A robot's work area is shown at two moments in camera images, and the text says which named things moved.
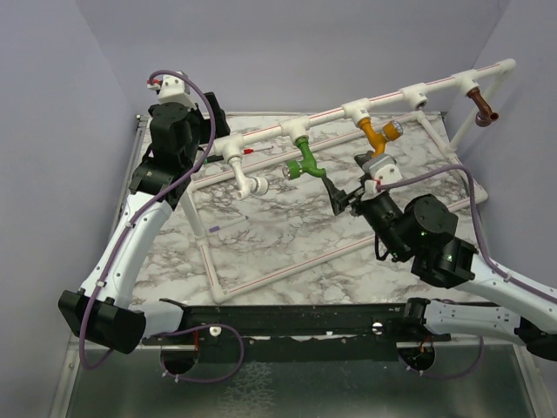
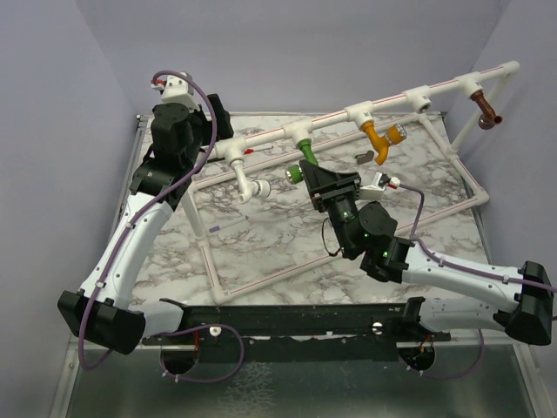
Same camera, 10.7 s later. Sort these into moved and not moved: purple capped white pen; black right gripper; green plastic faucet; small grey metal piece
Moved: black right gripper
Not moved: green plastic faucet; small grey metal piece; purple capped white pen
